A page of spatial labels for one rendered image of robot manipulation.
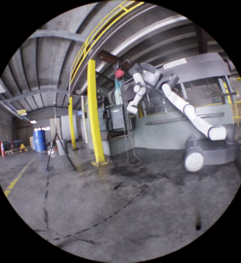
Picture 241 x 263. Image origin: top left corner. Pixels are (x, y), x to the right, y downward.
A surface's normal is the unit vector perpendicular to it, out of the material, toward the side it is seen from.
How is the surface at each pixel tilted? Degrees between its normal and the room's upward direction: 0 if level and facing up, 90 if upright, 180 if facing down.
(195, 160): 90
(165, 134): 90
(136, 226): 0
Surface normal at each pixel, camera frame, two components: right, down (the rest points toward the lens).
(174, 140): -0.72, 0.12
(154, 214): -0.14, -0.99
